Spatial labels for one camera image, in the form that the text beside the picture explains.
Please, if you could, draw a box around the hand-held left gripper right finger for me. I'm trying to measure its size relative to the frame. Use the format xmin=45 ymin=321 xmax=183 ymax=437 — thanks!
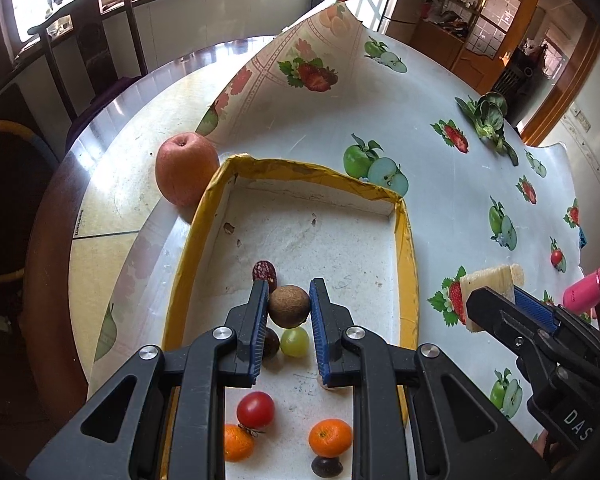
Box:
xmin=309 ymin=277 xmax=551 ymax=480

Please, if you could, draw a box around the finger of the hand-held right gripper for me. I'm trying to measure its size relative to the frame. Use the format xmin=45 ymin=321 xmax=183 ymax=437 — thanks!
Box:
xmin=512 ymin=285 xmax=562 ymax=335
xmin=466 ymin=286 xmax=548 ymax=358

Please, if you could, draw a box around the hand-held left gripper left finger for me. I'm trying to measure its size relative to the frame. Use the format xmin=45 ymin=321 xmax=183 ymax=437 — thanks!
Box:
xmin=25 ymin=279 xmax=271 ymax=480

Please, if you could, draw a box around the green grape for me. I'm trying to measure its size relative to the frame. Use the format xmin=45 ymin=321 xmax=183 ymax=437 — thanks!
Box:
xmin=281 ymin=328 xmax=310 ymax=358

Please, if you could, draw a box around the pale yellow food chunk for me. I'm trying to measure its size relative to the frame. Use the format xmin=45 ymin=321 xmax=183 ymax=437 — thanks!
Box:
xmin=460 ymin=263 xmax=525 ymax=334

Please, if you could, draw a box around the brown longan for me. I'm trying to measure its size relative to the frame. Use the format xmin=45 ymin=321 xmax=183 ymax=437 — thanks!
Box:
xmin=268 ymin=285 xmax=312 ymax=329

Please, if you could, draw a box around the dark red date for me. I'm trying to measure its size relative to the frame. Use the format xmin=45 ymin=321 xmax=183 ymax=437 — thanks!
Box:
xmin=252 ymin=260 xmax=278 ymax=283

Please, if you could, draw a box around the red tomato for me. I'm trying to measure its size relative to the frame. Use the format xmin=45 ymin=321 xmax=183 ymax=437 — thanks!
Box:
xmin=236 ymin=391 xmax=275 ymax=427

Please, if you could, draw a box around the yellow-edged white foam box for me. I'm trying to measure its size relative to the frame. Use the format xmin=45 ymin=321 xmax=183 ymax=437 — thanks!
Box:
xmin=161 ymin=155 xmax=420 ymax=480

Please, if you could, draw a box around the orange mandarin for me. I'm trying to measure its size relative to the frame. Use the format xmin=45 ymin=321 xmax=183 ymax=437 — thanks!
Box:
xmin=308 ymin=418 xmax=354 ymax=458
xmin=224 ymin=424 xmax=255 ymax=463

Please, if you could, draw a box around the person's right hand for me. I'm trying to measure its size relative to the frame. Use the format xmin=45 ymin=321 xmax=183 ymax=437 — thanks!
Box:
xmin=531 ymin=430 xmax=563 ymax=462

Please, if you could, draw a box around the pink thermos bottle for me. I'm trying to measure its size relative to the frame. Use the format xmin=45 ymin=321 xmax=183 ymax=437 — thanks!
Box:
xmin=562 ymin=265 xmax=600 ymax=312

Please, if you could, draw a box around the red apple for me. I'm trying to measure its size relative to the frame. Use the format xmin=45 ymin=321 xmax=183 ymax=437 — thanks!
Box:
xmin=155 ymin=132 xmax=221 ymax=207

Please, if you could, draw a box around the fruit-printed tablecloth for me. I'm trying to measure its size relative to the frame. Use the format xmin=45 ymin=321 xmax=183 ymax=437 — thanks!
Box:
xmin=87 ymin=0 xmax=600 ymax=480

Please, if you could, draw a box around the green leafy vegetable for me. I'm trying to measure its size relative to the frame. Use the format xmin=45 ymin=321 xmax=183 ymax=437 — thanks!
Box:
xmin=455 ymin=91 xmax=520 ymax=167

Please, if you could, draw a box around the black heater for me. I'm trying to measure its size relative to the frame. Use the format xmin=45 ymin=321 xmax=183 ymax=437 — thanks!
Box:
xmin=492 ymin=45 xmax=553 ymax=118

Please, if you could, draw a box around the wooden cabinet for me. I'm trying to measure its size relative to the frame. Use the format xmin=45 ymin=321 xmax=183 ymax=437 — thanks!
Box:
xmin=380 ymin=0 xmax=600 ymax=143

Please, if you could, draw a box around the dark wooden chair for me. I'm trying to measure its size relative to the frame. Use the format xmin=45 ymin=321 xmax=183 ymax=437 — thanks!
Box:
xmin=0 ymin=0 xmax=148 ymax=153

